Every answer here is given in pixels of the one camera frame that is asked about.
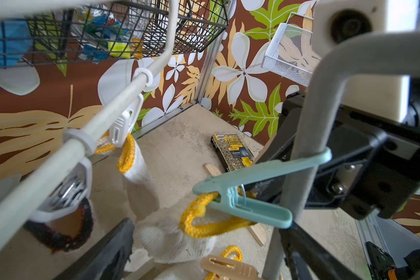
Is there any blue object in basket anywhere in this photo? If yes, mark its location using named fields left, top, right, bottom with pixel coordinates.
left=0, top=19, right=33, bottom=68

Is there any white clothes peg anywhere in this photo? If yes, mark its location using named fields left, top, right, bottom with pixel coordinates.
left=29, top=128, right=96, bottom=224
left=109, top=86, right=144, bottom=148

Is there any yellow screwdriver bit set case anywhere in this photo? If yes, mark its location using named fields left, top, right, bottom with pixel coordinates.
left=210, top=133, right=254, bottom=172

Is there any white clothes peg left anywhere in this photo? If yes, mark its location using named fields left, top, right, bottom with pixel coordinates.
left=29, top=128, right=96, bottom=224

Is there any black wire basket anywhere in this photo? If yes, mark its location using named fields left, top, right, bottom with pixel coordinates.
left=0, top=0, right=229, bottom=72

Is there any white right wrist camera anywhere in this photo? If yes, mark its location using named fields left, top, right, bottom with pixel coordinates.
left=311, top=1, right=419, bottom=123

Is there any teal clothes peg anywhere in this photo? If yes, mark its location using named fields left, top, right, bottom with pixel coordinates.
left=191, top=146, right=333, bottom=230

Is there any white clip hanger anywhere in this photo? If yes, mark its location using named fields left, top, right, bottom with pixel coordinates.
left=0, top=1, right=179, bottom=251

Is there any white mesh basket right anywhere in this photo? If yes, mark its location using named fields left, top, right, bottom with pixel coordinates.
left=261, top=15, right=321, bottom=86

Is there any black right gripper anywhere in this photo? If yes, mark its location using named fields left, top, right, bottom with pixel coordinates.
left=251, top=91, right=420, bottom=221

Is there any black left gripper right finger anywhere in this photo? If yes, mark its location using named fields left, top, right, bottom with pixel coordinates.
left=279, top=224, right=359, bottom=280

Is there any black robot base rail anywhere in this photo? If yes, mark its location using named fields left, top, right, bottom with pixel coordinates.
left=365, top=241, right=420, bottom=280

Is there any beige clothes peg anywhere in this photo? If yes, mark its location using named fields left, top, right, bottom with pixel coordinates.
left=200, top=255, right=261, bottom=280

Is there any aluminium frame post right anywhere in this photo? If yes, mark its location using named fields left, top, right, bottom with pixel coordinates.
left=194, top=0, right=237, bottom=104

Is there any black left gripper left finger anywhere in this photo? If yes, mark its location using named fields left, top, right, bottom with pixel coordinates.
left=55, top=218, right=134, bottom=280

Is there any white yellow cuff glove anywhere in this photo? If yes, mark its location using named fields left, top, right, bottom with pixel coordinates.
left=124, top=191, right=258, bottom=274
left=95, top=132, right=160, bottom=221

